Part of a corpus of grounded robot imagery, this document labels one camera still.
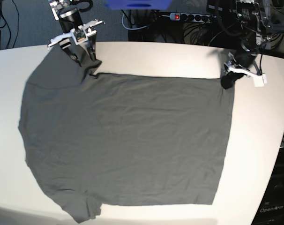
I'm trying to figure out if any grey T-shirt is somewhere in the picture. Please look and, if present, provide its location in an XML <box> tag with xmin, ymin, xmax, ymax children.
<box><xmin>19</xmin><ymin>45</ymin><xmax>234</xmax><ymax>223</ymax></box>

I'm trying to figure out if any blue plastic box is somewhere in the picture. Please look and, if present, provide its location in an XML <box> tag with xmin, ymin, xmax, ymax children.
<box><xmin>106</xmin><ymin>0</ymin><xmax>172</xmax><ymax>10</ymax></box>

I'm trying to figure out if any black cable left background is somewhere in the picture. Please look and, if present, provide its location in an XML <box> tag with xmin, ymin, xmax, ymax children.
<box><xmin>0</xmin><ymin>0</ymin><xmax>20</xmax><ymax>50</ymax></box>

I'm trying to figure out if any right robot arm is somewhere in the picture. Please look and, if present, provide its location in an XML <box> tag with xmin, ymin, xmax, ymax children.
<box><xmin>47</xmin><ymin>0</ymin><xmax>105</xmax><ymax>67</ymax></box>

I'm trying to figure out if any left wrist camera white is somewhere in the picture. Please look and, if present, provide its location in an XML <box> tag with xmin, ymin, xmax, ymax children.
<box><xmin>253</xmin><ymin>73</ymin><xmax>267</xmax><ymax>87</ymax></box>

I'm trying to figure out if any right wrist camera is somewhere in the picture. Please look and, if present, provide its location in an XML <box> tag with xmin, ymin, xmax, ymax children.
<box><xmin>71</xmin><ymin>29</ymin><xmax>88</xmax><ymax>45</ymax></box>

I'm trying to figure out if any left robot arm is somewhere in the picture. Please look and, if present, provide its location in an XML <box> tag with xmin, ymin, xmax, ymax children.
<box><xmin>213</xmin><ymin>0</ymin><xmax>272</xmax><ymax>90</ymax></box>

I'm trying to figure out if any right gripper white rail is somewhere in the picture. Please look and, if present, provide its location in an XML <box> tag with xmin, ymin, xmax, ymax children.
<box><xmin>47</xmin><ymin>20</ymin><xmax>105</xmax><ymax>67</ymax></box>

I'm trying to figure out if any black OpenArm base box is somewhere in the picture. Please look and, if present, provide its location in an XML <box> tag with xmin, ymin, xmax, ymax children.
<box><xmin>252</xmin><ymin>147</ymin><xmax>284</xmax><ymax>225</ymax></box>

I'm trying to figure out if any white cable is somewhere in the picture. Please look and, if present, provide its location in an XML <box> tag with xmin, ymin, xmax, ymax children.
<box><xmin>121</xmin><ymin>9</ymin><xmax>149</xmax><ymax>30</ymax></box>

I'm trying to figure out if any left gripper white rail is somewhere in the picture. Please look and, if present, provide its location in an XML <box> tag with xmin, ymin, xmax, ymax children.
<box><xmin>220</xmin><ymin>52</ymin><xmax>261</xmax><ymax>90</ymax></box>

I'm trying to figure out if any white power strip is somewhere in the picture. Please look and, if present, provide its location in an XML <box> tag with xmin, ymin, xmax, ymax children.
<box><xmin>168</xmin><ymin>13</ymin><xmax>217</xmax><ymax>23</ymax></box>

